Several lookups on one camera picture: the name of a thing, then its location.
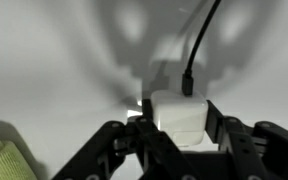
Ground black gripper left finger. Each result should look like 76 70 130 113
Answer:
134 99 198 180

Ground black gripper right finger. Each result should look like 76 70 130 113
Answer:
205 100 268 180

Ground white power adapter cube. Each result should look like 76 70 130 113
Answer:
151 90 209 147

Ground black charging cable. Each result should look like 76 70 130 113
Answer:
181 0 223 97

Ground white whiteboard mat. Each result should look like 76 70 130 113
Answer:
0 0 288 180

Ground yellow-green folded cloth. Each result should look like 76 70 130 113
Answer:
0 140 37 180

